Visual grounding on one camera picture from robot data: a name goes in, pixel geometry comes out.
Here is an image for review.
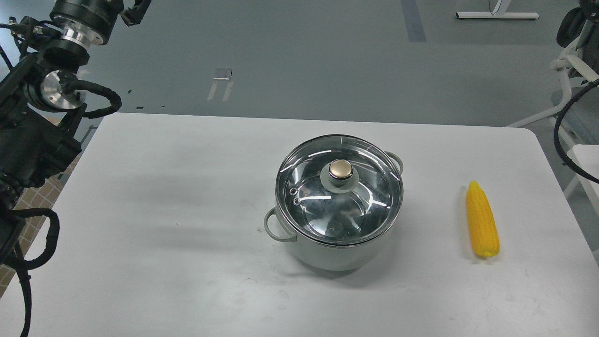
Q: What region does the glass pot lid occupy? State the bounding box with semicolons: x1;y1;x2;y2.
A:
275;134;404;247

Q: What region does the yellow corn cob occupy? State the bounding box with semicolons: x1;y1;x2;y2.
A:
466;181;500;258

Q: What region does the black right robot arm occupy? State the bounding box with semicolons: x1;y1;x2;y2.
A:
553;0;599;183

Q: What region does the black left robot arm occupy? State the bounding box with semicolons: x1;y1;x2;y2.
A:
0;0;151;337

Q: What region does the grey steel pot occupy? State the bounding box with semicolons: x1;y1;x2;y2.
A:
264;134;404;271

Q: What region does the white table base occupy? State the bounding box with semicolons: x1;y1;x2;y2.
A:
455;0;539;21

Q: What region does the beige checked cloth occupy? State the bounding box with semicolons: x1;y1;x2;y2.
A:
0;112;99;296

